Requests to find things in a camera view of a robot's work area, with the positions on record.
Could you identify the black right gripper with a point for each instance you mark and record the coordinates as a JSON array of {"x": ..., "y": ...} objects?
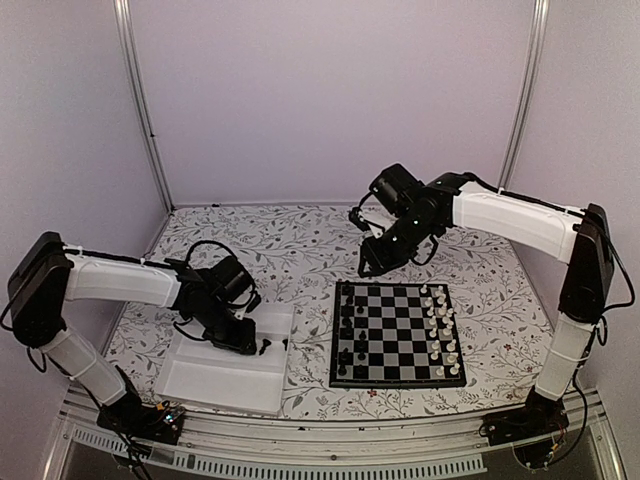
[{"x": 369, "y": 250}]

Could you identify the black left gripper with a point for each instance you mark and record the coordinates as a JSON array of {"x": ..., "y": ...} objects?
[{"x": 241, "y": 341}]

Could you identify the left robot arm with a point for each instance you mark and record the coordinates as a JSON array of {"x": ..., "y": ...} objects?
[{"x": 54, "y": 275}]

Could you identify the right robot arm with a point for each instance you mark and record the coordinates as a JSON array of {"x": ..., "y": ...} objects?
[{"x": 564, "y": 250}]

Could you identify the pile of black chess pieces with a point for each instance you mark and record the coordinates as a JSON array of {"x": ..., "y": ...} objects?
[{"x": 266, "y": 343}]

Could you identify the floral patterned table mat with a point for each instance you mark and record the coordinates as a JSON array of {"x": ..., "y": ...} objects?
[{"x": 296, "y": 254}]

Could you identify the white plastic tray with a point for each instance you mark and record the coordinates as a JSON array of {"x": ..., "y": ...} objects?
[{"x": 199, "y": 374}]

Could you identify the black and silver chessboard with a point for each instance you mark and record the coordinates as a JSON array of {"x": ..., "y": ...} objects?
[{"x": 403, "y": 350}]

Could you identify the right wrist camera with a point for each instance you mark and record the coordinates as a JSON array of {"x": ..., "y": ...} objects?
[{"x": 356, "y": 217}]

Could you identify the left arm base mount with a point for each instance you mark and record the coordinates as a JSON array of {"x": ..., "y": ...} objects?
[{"x": 161, "y": 423}]

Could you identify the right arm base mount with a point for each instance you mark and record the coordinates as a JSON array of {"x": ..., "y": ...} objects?
[{"x": 541, "y": 428}]

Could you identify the aluminium front rail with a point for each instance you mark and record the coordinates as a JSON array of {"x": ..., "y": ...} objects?
[{"x": 213, "y": 446}]

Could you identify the aluminium frame post right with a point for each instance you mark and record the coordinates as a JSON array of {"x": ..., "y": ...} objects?
[{"x": 534, "y": 53}]

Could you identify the aluminium frame post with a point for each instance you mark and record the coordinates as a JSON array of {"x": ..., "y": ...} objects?
[
  {"x": 124, "y": 25},
  {"x": 534, "y": 53}
]

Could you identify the aluminium frame post left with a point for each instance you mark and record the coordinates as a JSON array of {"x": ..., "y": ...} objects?
[{"x": 124, "y": 25}]

